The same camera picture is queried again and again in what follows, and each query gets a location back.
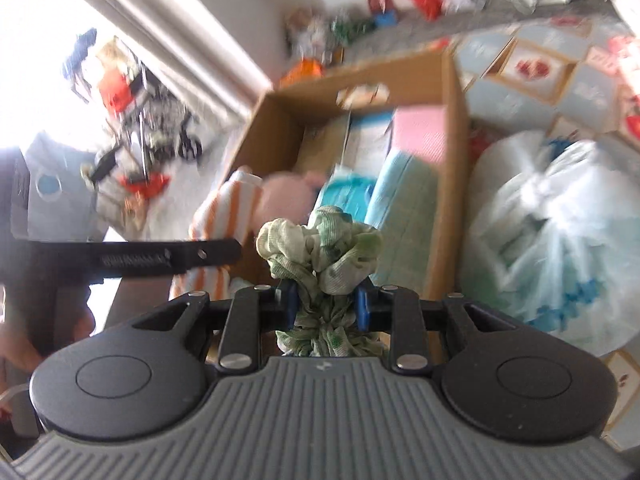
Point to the green packets pile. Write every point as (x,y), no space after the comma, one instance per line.
(352,27)

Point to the light green soft pack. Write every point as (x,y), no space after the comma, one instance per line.
(405,210)

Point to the orange snack bag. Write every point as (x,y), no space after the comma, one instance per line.
(305,70)

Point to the blue container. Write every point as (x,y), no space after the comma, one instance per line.
(386,19)

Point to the white curtain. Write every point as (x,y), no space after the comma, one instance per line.
(175,25)

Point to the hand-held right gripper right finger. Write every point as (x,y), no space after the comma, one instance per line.
(362,307)

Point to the folded stroller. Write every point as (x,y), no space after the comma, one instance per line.
(145,110)

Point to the red white packet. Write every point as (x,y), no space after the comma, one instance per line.
(380,2)

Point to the orange white striped cloth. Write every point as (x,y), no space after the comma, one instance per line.
(225,210)

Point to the pink soft pack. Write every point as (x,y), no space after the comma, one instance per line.
(420,132)

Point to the green white patterned cloth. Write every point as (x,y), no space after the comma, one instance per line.
(325,250)

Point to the teal soft pack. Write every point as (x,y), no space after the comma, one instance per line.
(350,192)

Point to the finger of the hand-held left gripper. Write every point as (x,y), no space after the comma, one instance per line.
(210,252)

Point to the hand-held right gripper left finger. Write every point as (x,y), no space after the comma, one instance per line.
(289,305)

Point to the small red bag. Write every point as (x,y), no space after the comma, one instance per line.
(147,184)

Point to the person's left hand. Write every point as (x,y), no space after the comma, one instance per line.
(15,355)

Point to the pile of plastic bags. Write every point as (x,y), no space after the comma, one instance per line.
(310,32)

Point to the pink plush toy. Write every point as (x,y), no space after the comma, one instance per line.
(287,195)

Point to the large white plastic bag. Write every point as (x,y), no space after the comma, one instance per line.
(550,240)

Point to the white blue tissue pack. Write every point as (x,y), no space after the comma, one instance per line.
(367,142)

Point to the cardboard box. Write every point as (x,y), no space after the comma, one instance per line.
(400,75)

